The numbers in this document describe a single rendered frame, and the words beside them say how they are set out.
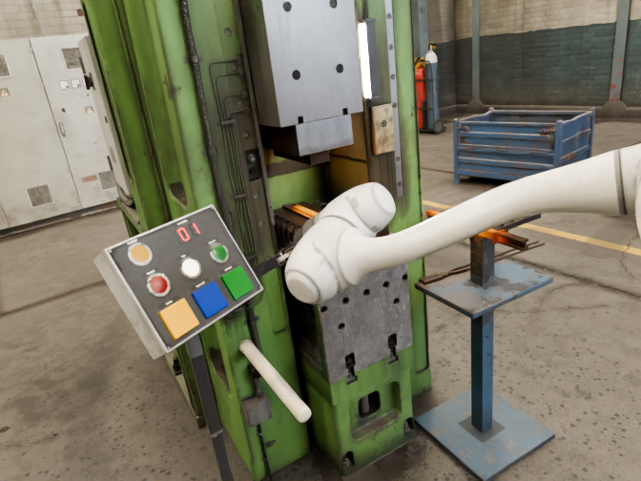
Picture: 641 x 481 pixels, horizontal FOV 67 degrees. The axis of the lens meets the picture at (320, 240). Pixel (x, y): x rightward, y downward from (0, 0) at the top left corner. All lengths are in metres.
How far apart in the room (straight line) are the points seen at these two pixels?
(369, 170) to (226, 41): 0.68
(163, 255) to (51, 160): 5.41
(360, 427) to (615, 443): 1.00
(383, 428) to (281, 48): 1.45
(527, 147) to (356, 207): 4.37
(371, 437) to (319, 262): 1.33
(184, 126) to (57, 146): 5.15
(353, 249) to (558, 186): 0.34
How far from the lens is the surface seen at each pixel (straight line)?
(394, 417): 2.09
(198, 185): 1.54
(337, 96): 1.55
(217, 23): 1.55
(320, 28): 1.52
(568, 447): 2.28
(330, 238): 0.83
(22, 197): 6.62
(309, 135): 1.50
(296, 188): 2.05
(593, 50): 9.48
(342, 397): 1.84
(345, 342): 1.72
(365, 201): 0.92
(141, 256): 1.22
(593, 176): 0.82
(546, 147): 5.14
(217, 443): 1.63
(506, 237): 1.54
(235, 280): 1.31
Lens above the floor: 1.56
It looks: 21 degrees down
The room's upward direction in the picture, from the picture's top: 7 degrees counter-clockwise
